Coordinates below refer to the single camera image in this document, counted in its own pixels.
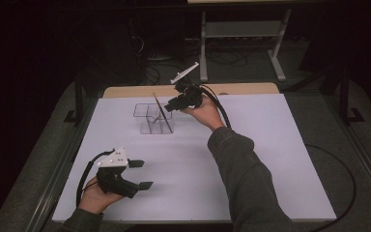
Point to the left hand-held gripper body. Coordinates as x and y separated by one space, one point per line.
114 182

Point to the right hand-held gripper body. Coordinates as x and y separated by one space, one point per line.
190 96

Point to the round-head makeup brush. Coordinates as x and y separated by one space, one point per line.
165 118

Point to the clear plastic organizer box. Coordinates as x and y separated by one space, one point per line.
141 119

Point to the person's right hand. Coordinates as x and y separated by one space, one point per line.
206 114

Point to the person's left hand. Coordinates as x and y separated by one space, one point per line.
93 199

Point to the white table board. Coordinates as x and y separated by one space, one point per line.
180 180

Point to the black upright stand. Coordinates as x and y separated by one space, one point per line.
344 96
78 96

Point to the grey metal desk frame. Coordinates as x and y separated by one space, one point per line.
203 42

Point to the grey metal rail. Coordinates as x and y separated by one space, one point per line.
56 180
367 164

